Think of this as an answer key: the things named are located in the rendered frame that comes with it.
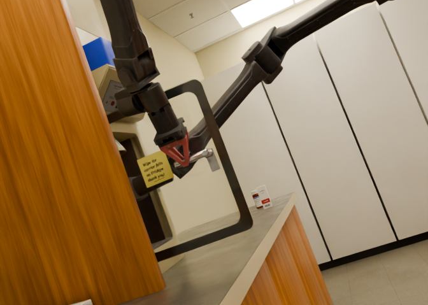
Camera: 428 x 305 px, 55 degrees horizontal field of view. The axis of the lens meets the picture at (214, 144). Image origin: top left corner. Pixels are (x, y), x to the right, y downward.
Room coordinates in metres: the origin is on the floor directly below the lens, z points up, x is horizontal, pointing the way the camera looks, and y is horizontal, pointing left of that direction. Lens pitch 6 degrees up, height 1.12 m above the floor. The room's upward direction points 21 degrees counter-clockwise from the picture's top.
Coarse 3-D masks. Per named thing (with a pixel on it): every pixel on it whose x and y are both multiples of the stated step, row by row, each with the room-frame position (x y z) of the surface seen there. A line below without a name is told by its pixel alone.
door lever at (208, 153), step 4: (208, 148) 1.01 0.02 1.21; (200, 152) 0.97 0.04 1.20; (204, 152) 0.96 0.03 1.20; (208, 152) 0.97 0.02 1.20; (212, 152) 1.01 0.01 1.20; (192, 156) 0.97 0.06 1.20; (196, 156) 0.97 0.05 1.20; (200, 156) 0.97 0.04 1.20; (204, 156) 0.97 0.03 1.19; (208, 156) 1.01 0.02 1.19; (212, 156) 1.01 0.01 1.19; (192, 160) 0.97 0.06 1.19; (176, 164) 0.98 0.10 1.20; (176, 168) 0.99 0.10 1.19
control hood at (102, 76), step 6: (102, 66) 1.03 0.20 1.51; (108, 66) 1.03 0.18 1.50; (114, 66) 1.06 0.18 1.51; (96, 72) 1.03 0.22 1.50; (102, 72) 1.03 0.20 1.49; (108, 72) 1.03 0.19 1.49; (114, 72) 1.06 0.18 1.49; (96, 78) 1.03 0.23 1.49; (102, 78) 1.03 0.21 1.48; (108, 78) 1.05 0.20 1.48; (114, 78) 1.07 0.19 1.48; (96, 84) 1.03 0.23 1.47; (102, 84) 1.03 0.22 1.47; (108, 84) 1.06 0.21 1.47; (102, 90) 1.05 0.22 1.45; (102, 96) 1.06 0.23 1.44
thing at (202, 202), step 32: (192, 96) 1.02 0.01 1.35; (128, 128) 1.04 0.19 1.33; (192, 128) 1.02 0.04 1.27; (128, 160) 1.04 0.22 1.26; (224, 160) 1.01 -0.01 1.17; (160, 192) 1.04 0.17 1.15; (192, 192) 1.03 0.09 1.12; (224, 192) 1.02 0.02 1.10; (160, 224) 1.04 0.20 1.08; (192, 224) 1.03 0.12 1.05; (224, 224) 1.02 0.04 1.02; (160, 256) 1.04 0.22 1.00
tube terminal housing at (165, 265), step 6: (78, 30) 1.19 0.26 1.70; (84, 36) 1.21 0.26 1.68; (90, 36) 1.25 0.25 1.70; (96, 36) 1.29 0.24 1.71; (84, 42) 1.19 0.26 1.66; (174, 258) 1.28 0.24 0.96; (180, 258) 1.32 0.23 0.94; (162, 264) 1.20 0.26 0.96; (168, 264) 1.23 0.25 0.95; (174, 264) 1.27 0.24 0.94; (162, 270) 1.18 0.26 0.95
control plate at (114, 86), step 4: (112, 80) 1.07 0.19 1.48; (112, 84) 1.08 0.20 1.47; (116, 84) 1.09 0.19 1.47; (120, 84) 1.11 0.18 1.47; (108, 88) 1.07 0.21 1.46; (112, 88) 1.08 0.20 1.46; (116, 88) 1.10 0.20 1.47; (120, 88) 1.12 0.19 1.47; (108, 92) 1.08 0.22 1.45; (112, 92) 1.10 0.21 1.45; (104, 96) 1.07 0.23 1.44; (108, 96) 1.09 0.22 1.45; (112, 96) 1.10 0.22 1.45; (104, 100) 1.08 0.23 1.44; (108, 100) 1.10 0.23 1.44; (112, 100) 1.11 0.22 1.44; (116, 100) 1.13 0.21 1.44; (104, 104) 1.09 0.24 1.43; (108, 104) 1.11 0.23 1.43; (116, 104) 1.14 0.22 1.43; (104, 108) 1.10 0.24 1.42; (108, 108) 1.11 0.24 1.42; (112, 108) 1.13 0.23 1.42; (116, 108) 1.15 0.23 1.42
